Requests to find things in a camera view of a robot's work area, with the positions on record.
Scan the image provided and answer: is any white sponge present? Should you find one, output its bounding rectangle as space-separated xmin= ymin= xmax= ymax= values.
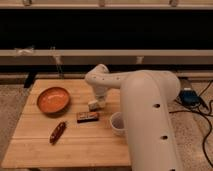
xmin=88 ymin=100 xmax=106 ymax=111

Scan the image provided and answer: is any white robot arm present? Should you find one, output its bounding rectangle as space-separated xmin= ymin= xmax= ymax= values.
xmin=85 ymin=64 xmax=183 ymax=171

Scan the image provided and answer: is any white ceramic cup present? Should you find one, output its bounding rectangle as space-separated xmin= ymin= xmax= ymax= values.
xmin=109 ymin=112 xmax=125 ymax=136

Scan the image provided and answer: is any dark rectangular snack box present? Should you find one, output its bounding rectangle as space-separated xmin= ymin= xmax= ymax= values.
xmin=77 ymin=112 xmax=99 ymax=123

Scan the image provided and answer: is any orange bowl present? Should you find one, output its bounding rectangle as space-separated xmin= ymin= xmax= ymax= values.
xmin=37 ymin=87 xmax=70 ymax=114

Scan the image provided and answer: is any red-brown snack bar wrapper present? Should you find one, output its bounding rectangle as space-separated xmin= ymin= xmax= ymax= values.
xmin=49 ymin=122 xmax=66 ymax=144

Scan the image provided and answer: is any crumpled clear plastic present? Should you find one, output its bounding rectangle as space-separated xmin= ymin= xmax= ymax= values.
xmin=15 ymin=46 xmax=35 ymax=56

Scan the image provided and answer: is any black table leg bracket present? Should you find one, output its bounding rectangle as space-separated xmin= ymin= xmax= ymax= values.
xmin=24 ymin=72 xmax=37 ymax=88

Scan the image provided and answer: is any grey horizontal rail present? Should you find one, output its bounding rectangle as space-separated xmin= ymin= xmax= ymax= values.
xmin=0 ymin=50 xmax=213 ymax=66

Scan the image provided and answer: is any black cable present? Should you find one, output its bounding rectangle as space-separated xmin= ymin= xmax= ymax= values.
xmin=168 ymin=79 xmax=213 ymax=168

